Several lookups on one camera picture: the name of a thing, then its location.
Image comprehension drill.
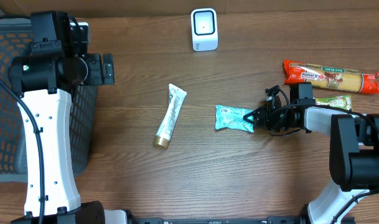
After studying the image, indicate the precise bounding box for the grey plastic shopping basket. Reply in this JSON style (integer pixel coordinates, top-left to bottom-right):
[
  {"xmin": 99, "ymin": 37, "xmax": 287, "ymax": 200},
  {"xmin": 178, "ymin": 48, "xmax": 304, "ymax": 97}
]
[{"xmin": 0, "ymin": 19, "xmax": 97, "ymax": 183}]

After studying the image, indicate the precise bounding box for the white leaf-print pack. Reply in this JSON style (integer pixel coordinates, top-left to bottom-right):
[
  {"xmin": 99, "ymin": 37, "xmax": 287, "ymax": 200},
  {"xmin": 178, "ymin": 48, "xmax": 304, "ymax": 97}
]
[{"xmin": 153, "ymin": 83, "xmax": 187, "ymax": 149}]

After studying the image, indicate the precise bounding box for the green snack packet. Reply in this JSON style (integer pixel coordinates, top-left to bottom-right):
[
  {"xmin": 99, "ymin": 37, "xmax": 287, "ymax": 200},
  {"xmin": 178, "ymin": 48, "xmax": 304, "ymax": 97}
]
[{"xmin": 315, "ymin": 95, "xmax": 352, "ymax": 110}]

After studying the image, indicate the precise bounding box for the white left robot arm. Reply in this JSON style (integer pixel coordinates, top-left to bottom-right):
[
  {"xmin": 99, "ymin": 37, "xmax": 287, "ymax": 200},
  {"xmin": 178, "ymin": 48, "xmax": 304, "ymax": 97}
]
[{"xmin": 8, "ymin": 11, "xmax": 126, "ymax": 223}]

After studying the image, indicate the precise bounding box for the white barcode scanner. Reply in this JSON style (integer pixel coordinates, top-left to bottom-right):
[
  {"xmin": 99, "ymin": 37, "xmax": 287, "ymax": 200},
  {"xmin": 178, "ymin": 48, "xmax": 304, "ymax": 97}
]
[{"xmin": 190, "ymin": 8, "xmax": 218, "ymax": 52}]

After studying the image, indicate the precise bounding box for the black front rail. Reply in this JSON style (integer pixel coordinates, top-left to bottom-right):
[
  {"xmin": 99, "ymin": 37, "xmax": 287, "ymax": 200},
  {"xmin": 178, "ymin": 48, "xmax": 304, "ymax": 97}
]
[{"xmin": 108, "ymin": 210, "xmax": 357, "ymax": 224}]

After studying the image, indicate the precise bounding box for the orange spaghetti packet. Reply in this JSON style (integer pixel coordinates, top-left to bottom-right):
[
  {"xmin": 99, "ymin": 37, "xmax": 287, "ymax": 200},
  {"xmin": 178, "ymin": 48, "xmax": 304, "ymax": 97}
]
[{"xmin": 283, "ymin": 60, "xmax": 379, "ymax": 94}]

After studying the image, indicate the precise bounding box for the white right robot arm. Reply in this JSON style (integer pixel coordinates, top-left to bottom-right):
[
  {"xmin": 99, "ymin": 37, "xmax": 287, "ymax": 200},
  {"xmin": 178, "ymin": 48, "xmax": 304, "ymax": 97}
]
[{"xmin": 243, "ymin": 82, "xmax": 379, "ymax": 224}]

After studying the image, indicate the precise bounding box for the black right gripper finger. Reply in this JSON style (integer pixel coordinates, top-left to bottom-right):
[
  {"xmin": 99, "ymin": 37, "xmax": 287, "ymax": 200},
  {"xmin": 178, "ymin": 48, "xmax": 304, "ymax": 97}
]
[
  {"xmin": 243, "ymin": 107, "xmax": 264, "ymax": 122},
  {"xmin": 243, "ymin": 118, "xmax": 264, "ymax": 128}
]

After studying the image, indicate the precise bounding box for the teal wet wipes pack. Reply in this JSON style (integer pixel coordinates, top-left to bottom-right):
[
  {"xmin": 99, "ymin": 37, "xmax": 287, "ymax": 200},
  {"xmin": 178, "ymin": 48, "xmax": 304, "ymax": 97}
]
[{"xmin": 215, "ymin": 105, "xmax": 254, "ymax": 133}]

